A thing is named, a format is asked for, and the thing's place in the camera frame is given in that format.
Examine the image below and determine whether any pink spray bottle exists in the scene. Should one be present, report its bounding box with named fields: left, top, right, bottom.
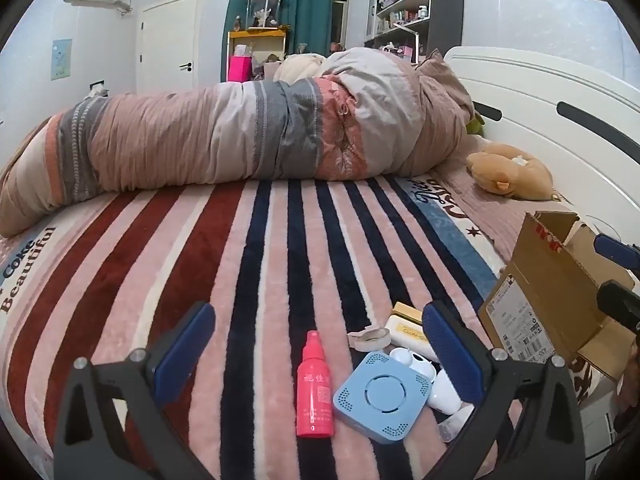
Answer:
left=296, top=330, right=335, bottom=437

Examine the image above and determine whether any white tape roll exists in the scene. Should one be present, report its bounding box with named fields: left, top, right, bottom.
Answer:
left=347, top=325, right=392, bottom=352

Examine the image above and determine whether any pink gift bag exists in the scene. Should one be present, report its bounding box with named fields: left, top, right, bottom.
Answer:
left=227, top=54, right=253, bottom=82

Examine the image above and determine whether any white bottle yellow label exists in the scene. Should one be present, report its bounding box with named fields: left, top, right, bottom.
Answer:
left=384, top=302, right=441, bottom=363

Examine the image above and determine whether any white bed headboard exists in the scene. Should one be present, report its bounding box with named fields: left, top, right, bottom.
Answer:
left=444, top=46, right=640, bottom=241

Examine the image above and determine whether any white door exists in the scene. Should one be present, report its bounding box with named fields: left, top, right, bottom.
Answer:
left=136, top=0, right=201, bottom=95

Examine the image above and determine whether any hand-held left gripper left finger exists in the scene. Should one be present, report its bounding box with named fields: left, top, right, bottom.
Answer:
left=52, top=301, right=217, bottom=480

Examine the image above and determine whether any dark shelving unit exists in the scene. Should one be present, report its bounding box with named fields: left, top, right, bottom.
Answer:
left=364, top=0, right=463, bottom=61

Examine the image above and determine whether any small clear bottle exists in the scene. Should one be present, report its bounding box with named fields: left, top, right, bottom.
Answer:
left=439, top=404, right=476, bottom=442

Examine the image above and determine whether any light blue square device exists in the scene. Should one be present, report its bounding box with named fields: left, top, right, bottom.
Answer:
left=332, top=351, right=432, bottom=445

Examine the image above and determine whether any cream plush pillow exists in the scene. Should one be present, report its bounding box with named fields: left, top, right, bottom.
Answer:
left=272, top=52, right=328, bottom=83

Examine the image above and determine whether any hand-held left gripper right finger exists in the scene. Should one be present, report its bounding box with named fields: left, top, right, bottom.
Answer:
left=421, top=300, right=586, bottom=480

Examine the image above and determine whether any tan plush toy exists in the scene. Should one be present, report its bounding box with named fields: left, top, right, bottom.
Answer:
left=466, top=142, right=554, bottom=200

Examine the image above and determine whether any light blue wall poster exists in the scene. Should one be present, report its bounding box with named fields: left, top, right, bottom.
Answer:
left=50, top=39, right=73, bottom=81

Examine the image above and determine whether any white contact lens case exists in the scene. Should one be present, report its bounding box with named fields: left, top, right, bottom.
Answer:
left=389, top=347, right=438, bottom=376

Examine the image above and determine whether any white rounded bottle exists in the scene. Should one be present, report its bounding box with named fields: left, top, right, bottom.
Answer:
left=427, top=367, right=463, bottom=416

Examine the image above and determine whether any window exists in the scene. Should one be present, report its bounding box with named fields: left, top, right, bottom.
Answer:
left=330, top=0, right=353, bottom=46

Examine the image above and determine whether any pink grey striped duvet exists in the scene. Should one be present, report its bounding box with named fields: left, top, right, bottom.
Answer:
left=0, top=47, right=476, bottom=238

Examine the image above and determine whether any yellow cabinet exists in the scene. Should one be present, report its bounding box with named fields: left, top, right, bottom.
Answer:
left=227, top=29, right=288, bottom=83

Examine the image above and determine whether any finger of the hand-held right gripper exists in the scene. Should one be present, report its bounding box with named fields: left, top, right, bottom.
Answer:
left=594, top=232, right=640, bottom=267
left=597, top=281, right=640, bottom=333

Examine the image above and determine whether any brown cardboard box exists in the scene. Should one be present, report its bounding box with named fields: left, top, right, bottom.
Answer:
left=477, top=211, right=638, bottom=383

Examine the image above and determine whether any glass display case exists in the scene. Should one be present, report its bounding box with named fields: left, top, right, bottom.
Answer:
left=244, top=0, right=286, bottom=30

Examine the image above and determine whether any teal curtain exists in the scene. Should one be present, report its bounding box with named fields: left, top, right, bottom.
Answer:
left=221, top=0, right=335, bottom=83

